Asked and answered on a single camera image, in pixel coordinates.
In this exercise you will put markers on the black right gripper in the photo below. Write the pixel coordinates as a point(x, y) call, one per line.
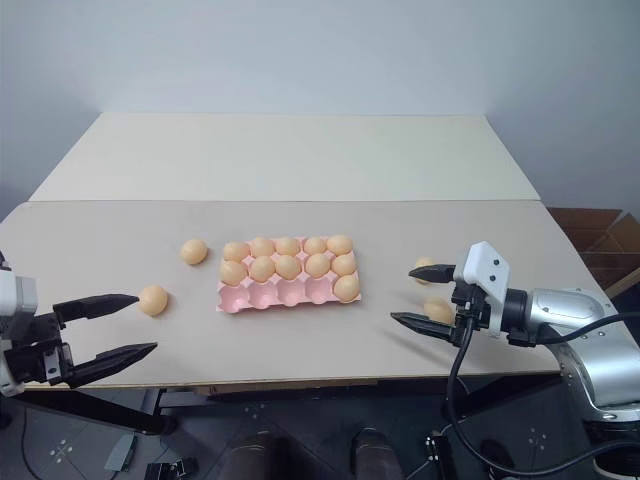
point(472, 310)

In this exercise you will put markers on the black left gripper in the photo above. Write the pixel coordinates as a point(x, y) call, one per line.
point(42, 357)

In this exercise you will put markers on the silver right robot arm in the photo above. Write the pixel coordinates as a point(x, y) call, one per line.
point(565, 305)

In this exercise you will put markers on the pink egg tray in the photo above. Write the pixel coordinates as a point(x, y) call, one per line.
point(260, 298)

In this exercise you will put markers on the tan egg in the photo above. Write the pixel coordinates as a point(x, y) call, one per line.
point(339, 244)
point(315, 245)
point(235, 250)
point(193, 251)
point(262, 268)
point(317, 265)
point(344, 264)
point(346, 288)
point(262, 246)
point(233, 272)
point(437, 307)
point(153, 299)
point(425, 261)
point(287, 245)
point(287, 266)

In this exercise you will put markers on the black floor device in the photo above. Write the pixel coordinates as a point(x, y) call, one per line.
point(170, 470)

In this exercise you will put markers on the black floor box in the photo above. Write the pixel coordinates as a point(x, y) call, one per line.
point(437, 457)

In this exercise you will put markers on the brown cardboard box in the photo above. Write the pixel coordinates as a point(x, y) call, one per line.
point(600, 235)

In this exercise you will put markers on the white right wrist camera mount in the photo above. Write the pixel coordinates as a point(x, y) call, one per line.
point(482, 265)

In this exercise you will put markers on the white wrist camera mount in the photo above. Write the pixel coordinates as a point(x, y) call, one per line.
point(482, 265)
point(22, 295)

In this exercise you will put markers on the black table frame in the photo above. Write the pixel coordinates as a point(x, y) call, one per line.
point(100, 407)

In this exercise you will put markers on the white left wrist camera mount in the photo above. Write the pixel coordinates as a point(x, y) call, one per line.
point(22, 295)

